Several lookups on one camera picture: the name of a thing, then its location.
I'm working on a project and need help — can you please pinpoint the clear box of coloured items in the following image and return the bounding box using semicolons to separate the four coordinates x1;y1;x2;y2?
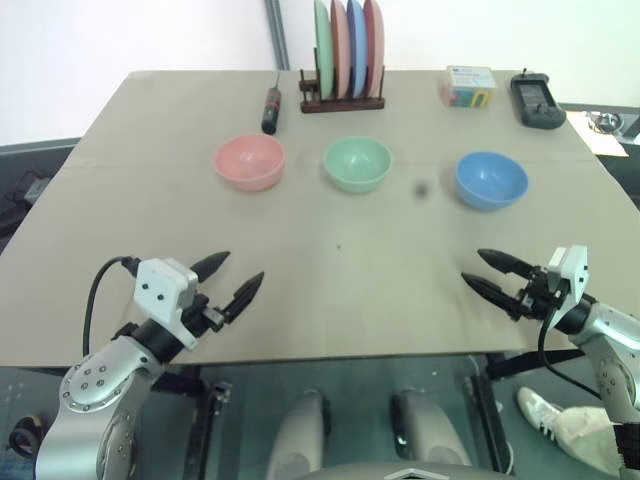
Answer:
439;64;499;111

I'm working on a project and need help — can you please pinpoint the green plate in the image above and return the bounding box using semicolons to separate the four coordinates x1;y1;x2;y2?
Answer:
313;0;336;101

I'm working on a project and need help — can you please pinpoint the grey metal post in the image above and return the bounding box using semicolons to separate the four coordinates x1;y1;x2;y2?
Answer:
263;0;292;72

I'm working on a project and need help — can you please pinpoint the dark wooden plate rack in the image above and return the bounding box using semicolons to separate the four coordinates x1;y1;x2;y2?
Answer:
298;46;388;115

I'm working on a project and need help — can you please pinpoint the beige paper sheet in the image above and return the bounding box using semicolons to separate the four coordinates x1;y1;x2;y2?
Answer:
566;110;631;159

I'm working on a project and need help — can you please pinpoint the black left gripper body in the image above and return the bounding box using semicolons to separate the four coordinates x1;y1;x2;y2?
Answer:
181;279;227;338

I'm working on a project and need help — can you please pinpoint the grey robot torso edge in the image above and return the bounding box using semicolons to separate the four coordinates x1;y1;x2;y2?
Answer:
298;461;502;480

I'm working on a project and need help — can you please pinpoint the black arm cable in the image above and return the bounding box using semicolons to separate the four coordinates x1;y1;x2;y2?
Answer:
81;255;140;359
536;303;609;401

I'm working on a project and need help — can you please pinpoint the black tool with red band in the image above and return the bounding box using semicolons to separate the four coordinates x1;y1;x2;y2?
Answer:
260;70;284;136

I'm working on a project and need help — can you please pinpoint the black metal table frame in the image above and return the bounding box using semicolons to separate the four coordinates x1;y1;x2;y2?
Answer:
149;348;587;479

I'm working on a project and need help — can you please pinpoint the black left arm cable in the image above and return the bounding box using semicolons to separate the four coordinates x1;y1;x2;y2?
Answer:
81;255;140;359

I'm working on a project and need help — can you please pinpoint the blue plastic bowl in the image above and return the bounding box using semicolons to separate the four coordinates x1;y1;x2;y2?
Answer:
453;150;530;212

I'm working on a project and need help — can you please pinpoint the pink plate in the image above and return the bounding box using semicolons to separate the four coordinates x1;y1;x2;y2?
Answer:
329;0;352;100
361;0;386;96

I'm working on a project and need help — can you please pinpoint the grey rounded left robot leg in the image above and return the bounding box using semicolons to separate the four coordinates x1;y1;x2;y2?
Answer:
263;388;332;480

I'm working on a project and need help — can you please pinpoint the white sneaker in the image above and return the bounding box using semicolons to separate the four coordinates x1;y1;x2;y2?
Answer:
516;385;567;445

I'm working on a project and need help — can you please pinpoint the green plastic bowl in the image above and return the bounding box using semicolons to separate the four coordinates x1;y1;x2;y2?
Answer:
321;136;393;196

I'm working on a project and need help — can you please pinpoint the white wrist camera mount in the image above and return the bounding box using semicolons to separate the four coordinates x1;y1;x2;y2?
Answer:
546;244;589;320
133;257;202;349

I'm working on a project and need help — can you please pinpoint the black tape roll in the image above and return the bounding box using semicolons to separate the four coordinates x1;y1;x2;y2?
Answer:
8;413;47;460

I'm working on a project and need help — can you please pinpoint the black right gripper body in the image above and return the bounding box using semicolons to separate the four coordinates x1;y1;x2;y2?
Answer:
513;264;570;322

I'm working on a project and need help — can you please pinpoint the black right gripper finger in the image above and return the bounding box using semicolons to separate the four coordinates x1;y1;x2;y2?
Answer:
476;248;534;278
459;272;524;321

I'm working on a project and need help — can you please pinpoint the grey rounded robot leg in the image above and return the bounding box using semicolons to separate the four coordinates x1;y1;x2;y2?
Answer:
388;387;472;480
263;388;332;480

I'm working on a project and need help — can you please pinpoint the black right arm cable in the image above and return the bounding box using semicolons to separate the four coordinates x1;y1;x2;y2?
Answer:
536;303;609;401

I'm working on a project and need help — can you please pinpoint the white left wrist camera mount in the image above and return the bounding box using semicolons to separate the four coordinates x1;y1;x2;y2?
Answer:
133;257;202;349

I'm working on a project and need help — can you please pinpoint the beige trouser leg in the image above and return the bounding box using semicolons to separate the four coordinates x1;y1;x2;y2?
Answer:
553;405;622;477

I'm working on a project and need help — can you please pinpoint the pink-red plastic bowl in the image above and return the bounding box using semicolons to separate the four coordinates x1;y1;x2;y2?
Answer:
212;134;287;194

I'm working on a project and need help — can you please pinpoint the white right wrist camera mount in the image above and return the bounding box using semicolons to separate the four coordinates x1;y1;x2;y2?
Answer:
546;244;589;320

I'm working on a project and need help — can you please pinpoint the blue plate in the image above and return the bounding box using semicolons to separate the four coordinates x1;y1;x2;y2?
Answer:
345;0;369;98

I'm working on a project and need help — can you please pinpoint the grey rounded right robot leg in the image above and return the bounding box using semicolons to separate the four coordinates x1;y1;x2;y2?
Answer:
388;387;472;480

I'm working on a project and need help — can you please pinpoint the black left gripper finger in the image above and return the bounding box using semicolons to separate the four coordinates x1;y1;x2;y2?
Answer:
190;250;233;282
221;271;266;322

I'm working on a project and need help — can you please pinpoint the black handheld controller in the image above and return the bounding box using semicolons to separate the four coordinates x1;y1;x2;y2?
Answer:
509;67;568;131

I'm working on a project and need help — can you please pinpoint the black gadget with cables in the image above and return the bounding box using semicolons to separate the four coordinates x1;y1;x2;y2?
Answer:
583;111;640;147

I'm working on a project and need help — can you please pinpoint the small device with wires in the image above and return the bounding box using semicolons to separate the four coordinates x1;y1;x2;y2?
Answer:
9;168;50;205

